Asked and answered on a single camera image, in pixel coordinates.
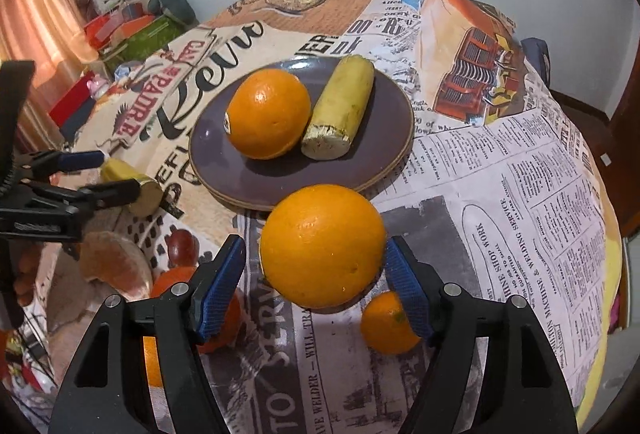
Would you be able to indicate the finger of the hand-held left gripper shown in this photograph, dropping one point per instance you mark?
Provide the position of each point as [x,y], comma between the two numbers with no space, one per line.
[117,192]
[82,159]

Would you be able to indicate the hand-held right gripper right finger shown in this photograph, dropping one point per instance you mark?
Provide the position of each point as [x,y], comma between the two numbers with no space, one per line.
[407,289]

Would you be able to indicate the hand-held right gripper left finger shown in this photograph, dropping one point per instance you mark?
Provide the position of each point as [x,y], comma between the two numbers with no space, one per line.
[220,294]

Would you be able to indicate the large orange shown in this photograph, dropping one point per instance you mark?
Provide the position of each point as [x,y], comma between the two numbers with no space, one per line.
[322,246]

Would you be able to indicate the purple plate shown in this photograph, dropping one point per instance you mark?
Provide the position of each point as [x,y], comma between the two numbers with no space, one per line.
[380,134]

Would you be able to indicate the orange tangerine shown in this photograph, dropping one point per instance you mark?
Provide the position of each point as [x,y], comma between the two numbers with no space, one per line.
[226,321]

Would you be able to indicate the small tangerine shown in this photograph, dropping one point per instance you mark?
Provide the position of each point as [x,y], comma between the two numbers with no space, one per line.
[387,324]

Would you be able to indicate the red and blue box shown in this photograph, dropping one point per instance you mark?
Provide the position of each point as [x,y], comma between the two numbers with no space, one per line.
[75,103]

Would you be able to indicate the small red apple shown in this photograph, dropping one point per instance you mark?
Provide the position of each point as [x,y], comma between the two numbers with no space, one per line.
[182,246]

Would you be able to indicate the peeled orange segment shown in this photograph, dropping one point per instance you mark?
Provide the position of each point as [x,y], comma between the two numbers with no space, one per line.
[117,264]

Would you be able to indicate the orange fruit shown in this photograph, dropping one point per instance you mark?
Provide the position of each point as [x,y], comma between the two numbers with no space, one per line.
[152,359]

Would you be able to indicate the green box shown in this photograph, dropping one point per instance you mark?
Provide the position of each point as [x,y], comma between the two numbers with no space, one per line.
[145,43]

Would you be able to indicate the red and white boxes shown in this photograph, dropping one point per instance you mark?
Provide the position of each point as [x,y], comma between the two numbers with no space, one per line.
[107,27]

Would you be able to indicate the newspaper print tablecloth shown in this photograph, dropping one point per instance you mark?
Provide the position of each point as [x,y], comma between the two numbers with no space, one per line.
[500,189]

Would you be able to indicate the orange curtain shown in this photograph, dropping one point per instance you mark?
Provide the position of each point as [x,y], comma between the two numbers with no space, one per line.
[40,4]

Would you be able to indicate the orange with sticker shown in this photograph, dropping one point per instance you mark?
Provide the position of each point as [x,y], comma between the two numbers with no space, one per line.
[270,114]

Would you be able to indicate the long yellow banana piece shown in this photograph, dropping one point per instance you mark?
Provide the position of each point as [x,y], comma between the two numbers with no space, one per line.
[342,104]

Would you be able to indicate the yellow undercloth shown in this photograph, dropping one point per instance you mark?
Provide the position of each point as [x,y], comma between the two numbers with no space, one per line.
[600,364]

